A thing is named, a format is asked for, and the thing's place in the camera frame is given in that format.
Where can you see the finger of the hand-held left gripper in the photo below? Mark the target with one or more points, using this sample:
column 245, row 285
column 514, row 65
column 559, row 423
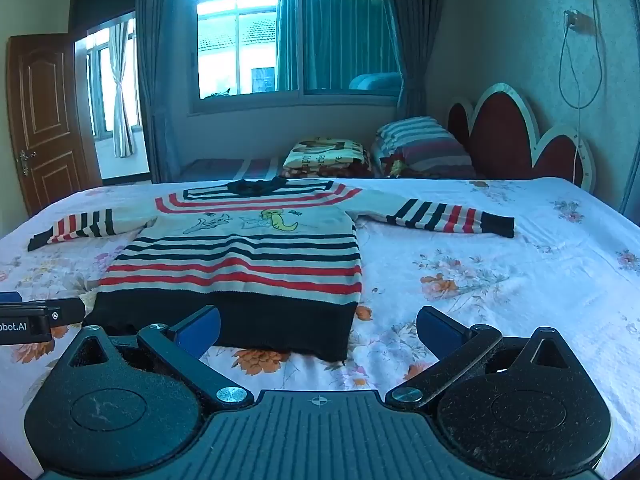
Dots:
column 70, row 310

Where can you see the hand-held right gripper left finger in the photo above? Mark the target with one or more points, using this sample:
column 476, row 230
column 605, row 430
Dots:
column 201, row 332

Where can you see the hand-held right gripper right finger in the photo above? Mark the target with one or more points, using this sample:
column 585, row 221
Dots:
column 439, row 331

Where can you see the striped knit sweater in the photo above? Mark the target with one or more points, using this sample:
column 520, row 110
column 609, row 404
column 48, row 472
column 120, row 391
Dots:
column 235, row 260

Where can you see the floral bed sheet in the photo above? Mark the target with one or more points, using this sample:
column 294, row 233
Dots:
column 500, row 265

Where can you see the striped mattress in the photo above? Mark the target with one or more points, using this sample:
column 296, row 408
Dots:
column 230, row 166

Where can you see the red patterned cloth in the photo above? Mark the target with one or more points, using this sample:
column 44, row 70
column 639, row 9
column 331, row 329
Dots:
column 395, row 165

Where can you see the brown wooden door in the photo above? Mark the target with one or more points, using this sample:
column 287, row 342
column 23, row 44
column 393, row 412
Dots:
column 47, row 125

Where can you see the striped pillow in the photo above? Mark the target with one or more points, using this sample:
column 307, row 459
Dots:
column 425, row 145

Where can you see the red scalloped headboard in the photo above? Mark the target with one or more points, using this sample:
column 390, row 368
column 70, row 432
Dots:
column 505, row 135

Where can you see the folded printed blanket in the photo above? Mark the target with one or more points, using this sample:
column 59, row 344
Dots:
column 325, row 157

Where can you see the white sheer curtain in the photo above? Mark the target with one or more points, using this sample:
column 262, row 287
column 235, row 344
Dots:
column 122, row 90

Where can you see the grey window curtain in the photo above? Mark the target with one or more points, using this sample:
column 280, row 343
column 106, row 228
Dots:
column 415, row 50
column 160, row 85

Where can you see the teal bedding bundle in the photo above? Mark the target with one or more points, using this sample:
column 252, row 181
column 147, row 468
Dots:
column 375, row 82

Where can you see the sliding glass window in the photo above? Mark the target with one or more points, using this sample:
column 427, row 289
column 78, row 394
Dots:
column 240, row 45

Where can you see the teal curtain behind window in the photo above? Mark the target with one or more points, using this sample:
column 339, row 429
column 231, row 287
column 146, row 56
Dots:
column 340, row 35

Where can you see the wall socket with plug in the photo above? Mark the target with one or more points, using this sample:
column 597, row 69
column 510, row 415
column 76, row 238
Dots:
column 576, row 20

